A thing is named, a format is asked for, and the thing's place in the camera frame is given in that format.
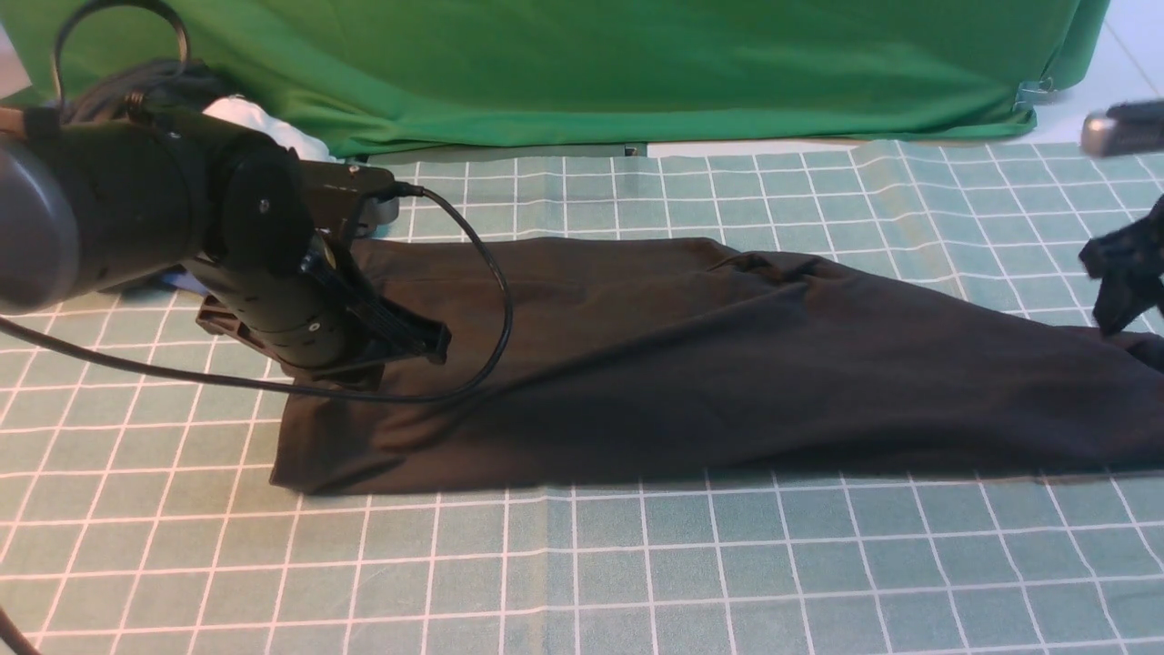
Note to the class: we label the green checkered grid mat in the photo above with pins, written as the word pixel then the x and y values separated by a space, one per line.
pixel 137 516

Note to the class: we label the green backdrop cloth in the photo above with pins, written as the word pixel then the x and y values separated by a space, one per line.
pixel 370 77

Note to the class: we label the dark gray long-sleeve shirt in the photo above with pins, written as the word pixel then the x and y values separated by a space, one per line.
pixel 655 359

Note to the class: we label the white crumpled shirt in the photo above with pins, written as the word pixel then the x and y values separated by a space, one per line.
pixel 240 111

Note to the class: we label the dark crumpled clothes pile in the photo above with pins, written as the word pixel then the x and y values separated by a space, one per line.
pixel 165 82

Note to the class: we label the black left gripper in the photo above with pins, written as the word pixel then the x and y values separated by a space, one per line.
pixel 310 310

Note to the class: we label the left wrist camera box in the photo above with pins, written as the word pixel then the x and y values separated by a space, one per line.
pixel 348 202

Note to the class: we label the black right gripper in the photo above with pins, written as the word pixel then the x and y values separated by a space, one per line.
pixel 1128 263

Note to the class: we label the metal binder clip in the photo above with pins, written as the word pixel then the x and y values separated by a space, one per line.
pixel 1034 93

